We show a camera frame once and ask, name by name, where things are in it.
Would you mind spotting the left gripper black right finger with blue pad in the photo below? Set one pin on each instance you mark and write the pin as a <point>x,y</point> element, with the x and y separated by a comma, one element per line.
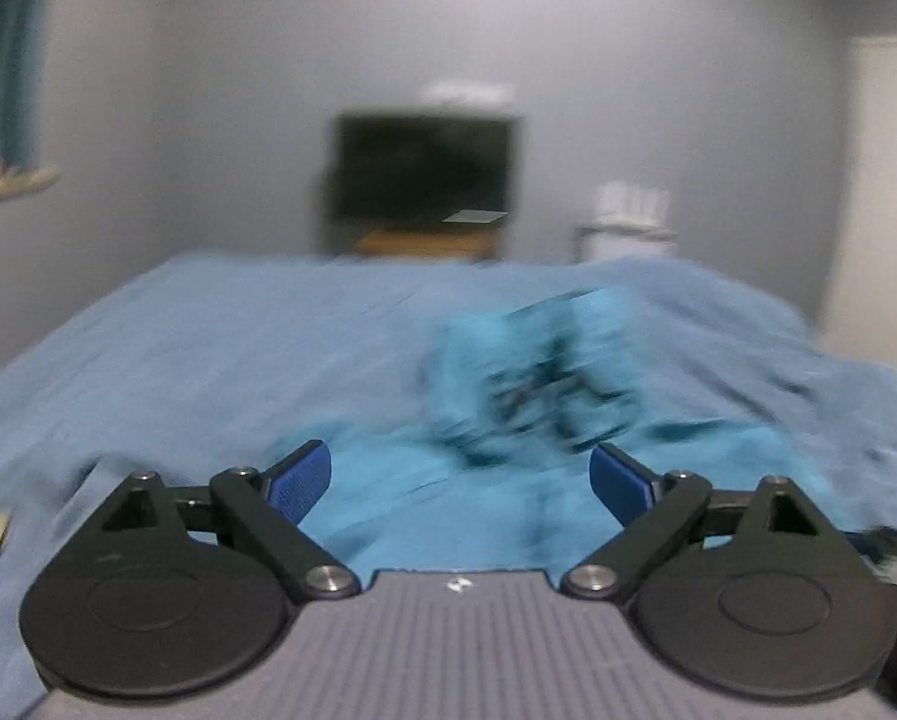
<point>754,594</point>

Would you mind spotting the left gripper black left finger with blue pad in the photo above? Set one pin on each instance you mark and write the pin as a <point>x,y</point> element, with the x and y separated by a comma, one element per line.
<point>166,592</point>

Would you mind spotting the teal blue garment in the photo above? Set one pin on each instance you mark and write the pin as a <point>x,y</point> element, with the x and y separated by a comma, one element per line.
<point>538,419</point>

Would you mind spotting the light blue bed blanket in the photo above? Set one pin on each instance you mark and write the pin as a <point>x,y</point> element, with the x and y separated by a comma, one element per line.
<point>212,361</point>

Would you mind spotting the white room door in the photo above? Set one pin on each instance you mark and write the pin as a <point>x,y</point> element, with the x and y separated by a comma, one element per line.
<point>860,312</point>

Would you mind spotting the small white side table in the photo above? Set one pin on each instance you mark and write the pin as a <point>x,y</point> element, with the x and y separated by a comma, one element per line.
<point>604,242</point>

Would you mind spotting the wooden tv stand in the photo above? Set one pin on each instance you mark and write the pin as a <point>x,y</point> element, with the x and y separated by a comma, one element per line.
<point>473,244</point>

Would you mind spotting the white wifi router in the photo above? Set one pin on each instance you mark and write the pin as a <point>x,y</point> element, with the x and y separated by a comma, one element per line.
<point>631,205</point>

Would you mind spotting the wooden window sill shelf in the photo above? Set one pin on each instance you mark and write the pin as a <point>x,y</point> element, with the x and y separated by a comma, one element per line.
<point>17,184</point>

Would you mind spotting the black flat screen television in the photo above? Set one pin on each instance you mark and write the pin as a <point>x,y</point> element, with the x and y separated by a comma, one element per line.
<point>422,168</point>

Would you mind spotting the white power strip on wall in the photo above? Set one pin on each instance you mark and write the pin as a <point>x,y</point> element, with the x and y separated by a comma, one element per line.
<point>468,94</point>

